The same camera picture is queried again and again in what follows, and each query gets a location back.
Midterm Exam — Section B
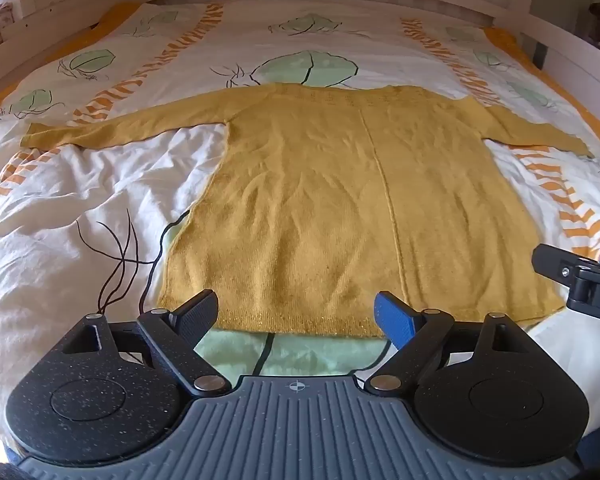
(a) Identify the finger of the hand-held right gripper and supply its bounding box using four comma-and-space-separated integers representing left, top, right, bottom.
531, 243, 600, 289

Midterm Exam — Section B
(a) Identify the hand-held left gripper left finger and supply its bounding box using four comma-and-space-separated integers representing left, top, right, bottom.
59, 288, 232, 397

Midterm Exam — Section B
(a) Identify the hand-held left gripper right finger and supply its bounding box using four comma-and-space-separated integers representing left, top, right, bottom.
365, 290, 532, 395

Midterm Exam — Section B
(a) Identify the mustard yellow knit sweater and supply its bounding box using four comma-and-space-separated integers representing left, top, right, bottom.
20, 82, 595, 339

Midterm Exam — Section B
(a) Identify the white leaf-print duvet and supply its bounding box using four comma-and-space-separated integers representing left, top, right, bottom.
0, 0, 600, 413

